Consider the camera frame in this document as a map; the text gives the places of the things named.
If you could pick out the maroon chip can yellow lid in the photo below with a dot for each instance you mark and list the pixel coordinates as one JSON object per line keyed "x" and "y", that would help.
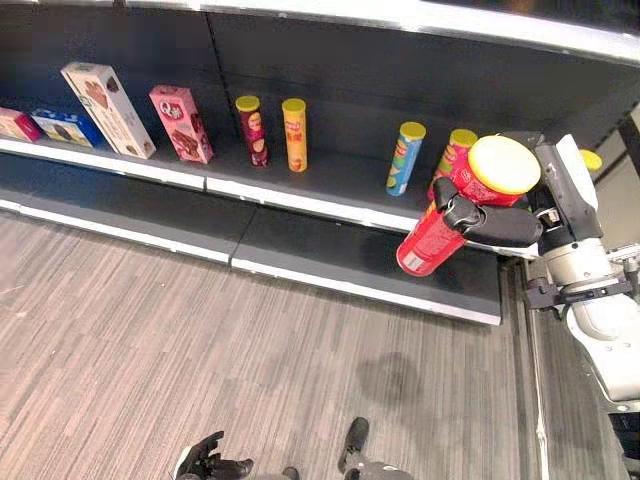
{"x": 253, "y": 132}

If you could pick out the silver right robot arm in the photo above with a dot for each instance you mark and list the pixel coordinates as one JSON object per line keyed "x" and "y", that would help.
{"x": 600, "y": 320}

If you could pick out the chip can with yellow lid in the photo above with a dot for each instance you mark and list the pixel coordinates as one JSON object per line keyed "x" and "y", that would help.
{"x": 592, "y": 160}

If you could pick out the blue flat snack box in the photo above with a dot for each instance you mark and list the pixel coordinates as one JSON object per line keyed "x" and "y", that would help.
{"x": 65, "y": 129}

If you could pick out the pink tall snack box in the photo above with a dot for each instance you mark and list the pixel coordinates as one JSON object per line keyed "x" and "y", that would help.
{"x": 181, "y": 125}

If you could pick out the orange chip can yellow lid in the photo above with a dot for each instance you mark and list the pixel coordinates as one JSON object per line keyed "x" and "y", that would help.
{"x": 295, "y": 137}

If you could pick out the robot dark foot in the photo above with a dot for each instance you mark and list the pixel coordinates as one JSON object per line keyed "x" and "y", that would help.
{"x": 354, "y": 442}
{"x": 290, "y": 473}

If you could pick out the pink green chip can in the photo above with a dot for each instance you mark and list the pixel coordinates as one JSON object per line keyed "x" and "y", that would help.
{"x": 454, "y": 156}

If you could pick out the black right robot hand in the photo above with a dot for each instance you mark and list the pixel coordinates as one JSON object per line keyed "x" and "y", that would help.
{"x": 565, "y": 200}

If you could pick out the small pink snack box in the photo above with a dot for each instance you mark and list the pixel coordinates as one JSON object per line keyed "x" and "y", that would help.
{"x": 17, "y": 125}

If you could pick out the dark shelf unit white edges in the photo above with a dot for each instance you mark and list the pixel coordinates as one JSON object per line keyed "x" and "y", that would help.
{"x": 350, "y": 80}

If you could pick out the blue chip can yellow lid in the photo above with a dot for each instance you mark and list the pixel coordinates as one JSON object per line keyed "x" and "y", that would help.
{"x": 404, "y": 160}

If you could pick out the red chip can yellow lid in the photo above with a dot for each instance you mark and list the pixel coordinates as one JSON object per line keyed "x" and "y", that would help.
{"x": 430, "y": 245}

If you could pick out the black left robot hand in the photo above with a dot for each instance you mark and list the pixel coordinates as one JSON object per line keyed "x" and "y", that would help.
{"x": 212, "y": 462}

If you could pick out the robot silver leg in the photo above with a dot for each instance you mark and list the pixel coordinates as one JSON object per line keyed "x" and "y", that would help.
{"x": 380, "y": 471}

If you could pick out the cream tall chocolate biscuit box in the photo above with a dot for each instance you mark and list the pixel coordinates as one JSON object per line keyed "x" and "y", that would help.
{"x": 107, "y": 110}

